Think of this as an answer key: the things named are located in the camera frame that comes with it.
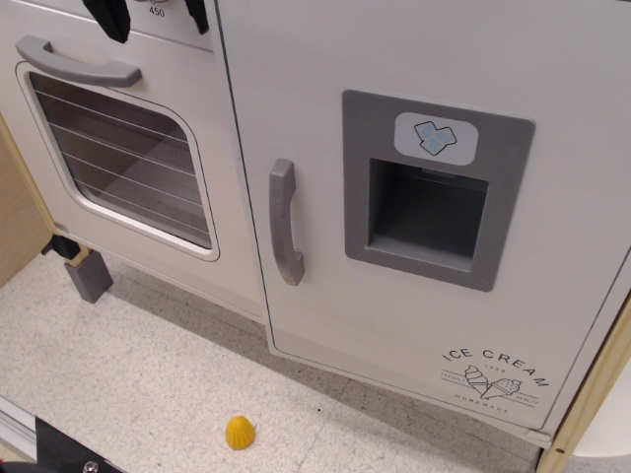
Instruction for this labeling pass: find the light wooden side panel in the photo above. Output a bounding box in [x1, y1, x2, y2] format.
[1, 118, 54, 286]

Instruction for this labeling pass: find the yellow toy lemon half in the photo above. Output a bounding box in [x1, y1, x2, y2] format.
[225, 416, 255, 450]

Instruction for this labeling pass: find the grey oven door handle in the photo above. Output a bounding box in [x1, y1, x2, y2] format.
[15, 35, 142, 88]

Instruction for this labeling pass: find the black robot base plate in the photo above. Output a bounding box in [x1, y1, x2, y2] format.
[0, 416, 130, 473]

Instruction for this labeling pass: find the beige wooden side frame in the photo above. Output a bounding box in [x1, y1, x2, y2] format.
[535, 295, 630, 472]

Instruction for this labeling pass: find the white toy fridge door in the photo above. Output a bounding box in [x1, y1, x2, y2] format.
[218, 1, 630, 441]

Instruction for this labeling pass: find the white toy oven door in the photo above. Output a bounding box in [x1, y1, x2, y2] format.
[1, 1, 266, 321]

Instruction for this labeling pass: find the grey ice dispenser panel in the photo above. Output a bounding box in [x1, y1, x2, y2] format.
[342, 90, 535, 292]

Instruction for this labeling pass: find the grey fridge door handle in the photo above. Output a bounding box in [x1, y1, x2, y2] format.
[269, 159, 305, 287]

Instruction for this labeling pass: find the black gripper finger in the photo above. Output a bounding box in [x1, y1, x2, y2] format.
[185, 0, 209, 34]
[83, 0, 131, 43]

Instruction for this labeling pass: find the grey kitchen leg foot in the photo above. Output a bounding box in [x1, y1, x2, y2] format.
[64, 251, 113, 304]

